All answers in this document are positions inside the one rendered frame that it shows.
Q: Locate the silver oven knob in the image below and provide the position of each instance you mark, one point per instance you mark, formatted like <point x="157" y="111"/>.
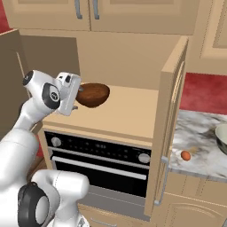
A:
<point x="56" y="142"/>
<point x="144" y="158"/>

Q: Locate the tan wall cupboard door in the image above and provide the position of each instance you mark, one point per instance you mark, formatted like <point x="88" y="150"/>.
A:
<point x="144" y="14"/>
<point x="44" y="13"/>

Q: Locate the brown egg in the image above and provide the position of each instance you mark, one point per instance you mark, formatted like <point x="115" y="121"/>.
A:
<point x="185" y="155"/>

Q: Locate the brown bowl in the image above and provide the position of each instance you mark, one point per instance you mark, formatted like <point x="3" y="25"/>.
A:
<point x="94" y="95"/>

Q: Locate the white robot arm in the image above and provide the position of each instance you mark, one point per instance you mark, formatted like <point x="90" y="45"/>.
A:
<point x="17" y="153"/>

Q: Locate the tan drawer front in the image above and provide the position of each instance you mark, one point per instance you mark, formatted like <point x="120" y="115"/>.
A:
<point x="124" y="218"/>

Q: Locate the pale green bowl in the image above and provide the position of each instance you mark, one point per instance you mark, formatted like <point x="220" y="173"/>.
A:
<point x="222" y="139"/>

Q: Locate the tan base cupboard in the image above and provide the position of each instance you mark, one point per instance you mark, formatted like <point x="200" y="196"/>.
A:
<point x="195" y="201"/>

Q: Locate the tan tall cupboard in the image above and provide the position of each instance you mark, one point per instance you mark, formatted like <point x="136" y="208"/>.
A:
<point x="209" y="35"/>

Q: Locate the black oven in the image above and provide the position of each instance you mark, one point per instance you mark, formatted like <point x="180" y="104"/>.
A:
<point x="100" y="165"/>

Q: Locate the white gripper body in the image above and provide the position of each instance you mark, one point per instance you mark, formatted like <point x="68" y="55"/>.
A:
<point x="70" y="97"/>

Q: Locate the tan open cupboard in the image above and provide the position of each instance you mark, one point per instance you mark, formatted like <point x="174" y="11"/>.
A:
<point x="130" y="74"/>

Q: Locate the tan open cupboard door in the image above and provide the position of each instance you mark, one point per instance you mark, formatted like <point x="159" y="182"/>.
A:
<point x="165" y="124"/>
<point x="10" y="85"/>

